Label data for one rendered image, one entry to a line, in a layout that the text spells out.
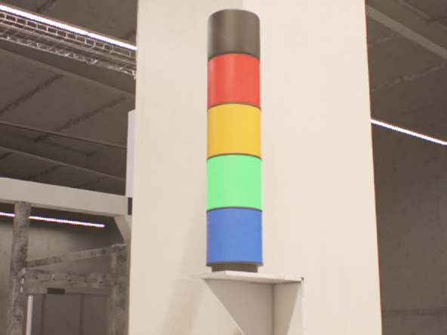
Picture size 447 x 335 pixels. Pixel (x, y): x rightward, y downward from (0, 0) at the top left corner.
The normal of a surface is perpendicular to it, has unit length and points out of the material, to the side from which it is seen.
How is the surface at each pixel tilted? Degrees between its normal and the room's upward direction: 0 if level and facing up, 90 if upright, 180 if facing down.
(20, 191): 90
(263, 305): 90
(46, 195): 90
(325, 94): 90
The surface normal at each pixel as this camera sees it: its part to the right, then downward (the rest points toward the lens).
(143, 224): -0.77, -0.15
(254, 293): 0.64, -0.19
